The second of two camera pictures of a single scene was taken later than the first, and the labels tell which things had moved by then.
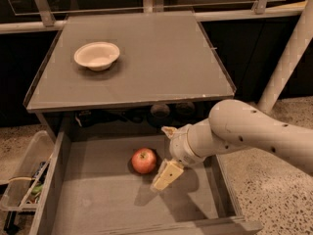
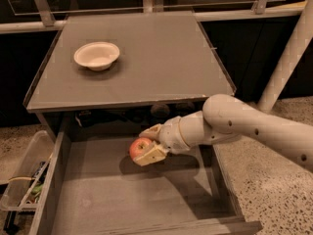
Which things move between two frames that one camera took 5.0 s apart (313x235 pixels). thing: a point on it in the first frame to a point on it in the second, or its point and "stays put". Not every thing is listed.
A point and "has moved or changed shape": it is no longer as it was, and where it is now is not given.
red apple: [144, 161] has moved or changed shape
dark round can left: [159, 111] stays put
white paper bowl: [97, 56] stays put
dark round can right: [185, 108] stays put
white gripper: [179, 146] to [171, 133]
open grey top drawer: [91, 187] stays put
